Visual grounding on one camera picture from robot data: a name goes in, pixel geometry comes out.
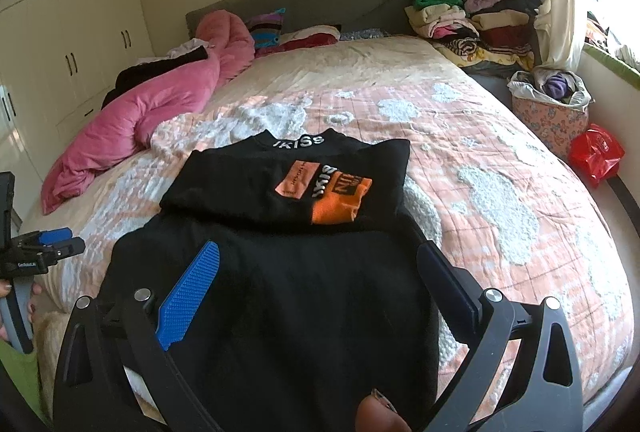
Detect black cloth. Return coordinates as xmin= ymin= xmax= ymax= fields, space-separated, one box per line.
xmin=101 ymin=44 xmax=208 ymax=110

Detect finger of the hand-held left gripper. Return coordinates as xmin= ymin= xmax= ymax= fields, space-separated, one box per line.
xmin=37 ymin=227 xmax=73 ymax=247
xmin=46 ymin=237 xmax=87 ymax=259

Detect dark bed frame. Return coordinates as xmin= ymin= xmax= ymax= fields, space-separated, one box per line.
xmin=604 ymin=176 xmax=640 ymax=235

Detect blue floral pillow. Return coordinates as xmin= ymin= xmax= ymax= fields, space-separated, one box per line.
xmin=340 ymin=28 xmax=391 ymax=42

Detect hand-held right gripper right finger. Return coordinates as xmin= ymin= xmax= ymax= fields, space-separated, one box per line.
xmin=415 ymin=242 xmax=586 ymax=432

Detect person's right hand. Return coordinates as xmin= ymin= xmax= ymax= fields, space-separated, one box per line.
xmin=356 ymin=388 xmax=413 ymax=432

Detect floral laundry basket with clothes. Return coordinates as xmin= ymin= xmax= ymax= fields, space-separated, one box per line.
xmin=507 ymin=67 xmax=593 ymax=163

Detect peach checked fleecy blanket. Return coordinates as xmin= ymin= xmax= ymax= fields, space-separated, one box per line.
xmin=20 ymin=34 xmax=636 ymax=413

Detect black sweater with orange print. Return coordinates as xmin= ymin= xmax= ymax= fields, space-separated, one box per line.
xmin=97 ymin=128 xmax=441 ymax=432

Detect pink duvet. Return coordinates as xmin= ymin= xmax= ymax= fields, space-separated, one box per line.
xmin=41 ymin=9 xmax=256 ymax=215

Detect person's left hand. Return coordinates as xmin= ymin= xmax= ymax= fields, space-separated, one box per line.
xmin=0 ymin=281 xmax=43 ymax=345

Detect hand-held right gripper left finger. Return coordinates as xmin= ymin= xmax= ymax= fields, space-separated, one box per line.
xmin=52 ymin=239 xmax=223 ymax=432

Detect person's green clothing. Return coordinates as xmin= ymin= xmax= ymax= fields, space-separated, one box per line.
xmin=0 ymin=339 xmax=43 ymax=418

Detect white cloth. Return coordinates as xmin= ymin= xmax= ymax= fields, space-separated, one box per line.
xmin=169 ymin=39 xmax=202 ymax=56

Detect green window seat cushion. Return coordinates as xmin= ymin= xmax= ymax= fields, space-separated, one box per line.
xmin=582 ymin=43 xmax=640 ymax=90

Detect cream wardrobe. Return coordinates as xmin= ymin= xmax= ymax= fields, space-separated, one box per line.
xmin=0 ymin=0 xmax=153 ymax=213

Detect clothes on window seat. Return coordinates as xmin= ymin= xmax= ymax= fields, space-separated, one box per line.
xmin=585 ymin=11 xmax=640 ymax=68

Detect pile of folded clothes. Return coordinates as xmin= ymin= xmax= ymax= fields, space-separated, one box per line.
xmin=404 ymin=0 xmax=543 ymax=73

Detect striped pillow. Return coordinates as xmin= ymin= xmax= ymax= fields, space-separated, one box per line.
xmin=245 ymin=7 xmax=287 ymax=50

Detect red plastic bag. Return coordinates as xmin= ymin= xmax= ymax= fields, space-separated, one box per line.
xmin=569 ymin=123 xmax=626 ymax=189

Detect beige fluffy blanket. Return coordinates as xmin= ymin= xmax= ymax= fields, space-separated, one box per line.
xmin=32 ymin=299 xmax=71 ymax=418

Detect red and cream folded cloth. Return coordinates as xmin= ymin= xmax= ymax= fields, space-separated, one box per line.
xmin=277 ymin=26 xmax=342 ymax=52

